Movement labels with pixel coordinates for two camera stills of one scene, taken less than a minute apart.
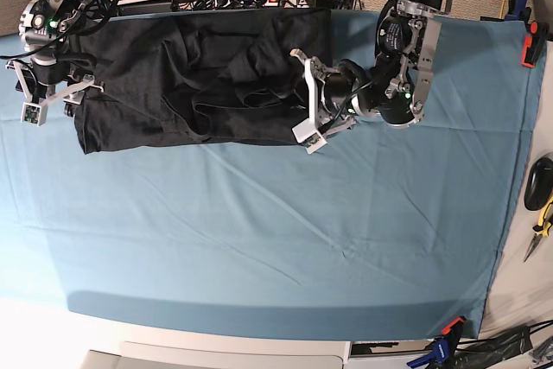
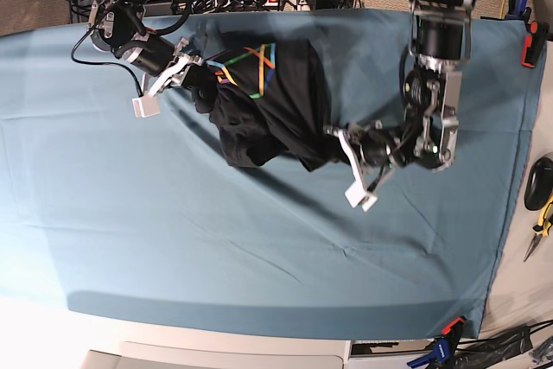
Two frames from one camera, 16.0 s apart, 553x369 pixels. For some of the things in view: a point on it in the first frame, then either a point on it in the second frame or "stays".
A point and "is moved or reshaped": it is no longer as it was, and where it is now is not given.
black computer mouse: x=539 y=185 stays
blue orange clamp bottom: x=445 y=348 stays
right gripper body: x=337 y=96 to x=372 y=149
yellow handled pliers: x=542 y=228 stays
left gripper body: x=68 y=79 to x=162 y=59
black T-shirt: x=188 y=76 is moved or reshaped
